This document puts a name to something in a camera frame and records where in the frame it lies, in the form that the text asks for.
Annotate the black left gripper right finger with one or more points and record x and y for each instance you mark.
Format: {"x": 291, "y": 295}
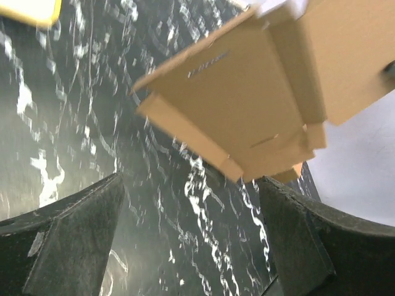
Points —
{"x": 319, "y": 250}

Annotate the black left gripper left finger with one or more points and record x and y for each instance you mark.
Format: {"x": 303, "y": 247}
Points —
{"x": 62, "y": 248}

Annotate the brown cardboard box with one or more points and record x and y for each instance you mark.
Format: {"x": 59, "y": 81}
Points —
{"x": 253, "y": 96}

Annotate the white board yellow frame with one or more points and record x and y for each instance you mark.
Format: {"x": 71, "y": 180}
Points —
{"x": 37, "y": 13}

